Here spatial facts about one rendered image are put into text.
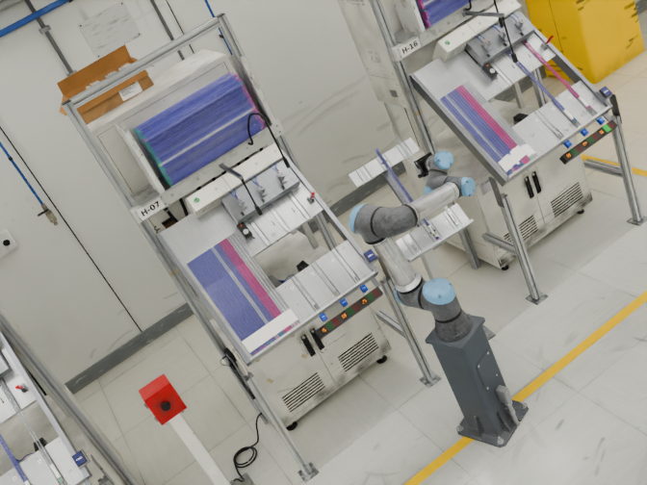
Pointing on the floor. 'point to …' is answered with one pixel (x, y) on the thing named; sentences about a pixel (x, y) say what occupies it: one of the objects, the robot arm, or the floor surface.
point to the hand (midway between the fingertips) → (422, 174)
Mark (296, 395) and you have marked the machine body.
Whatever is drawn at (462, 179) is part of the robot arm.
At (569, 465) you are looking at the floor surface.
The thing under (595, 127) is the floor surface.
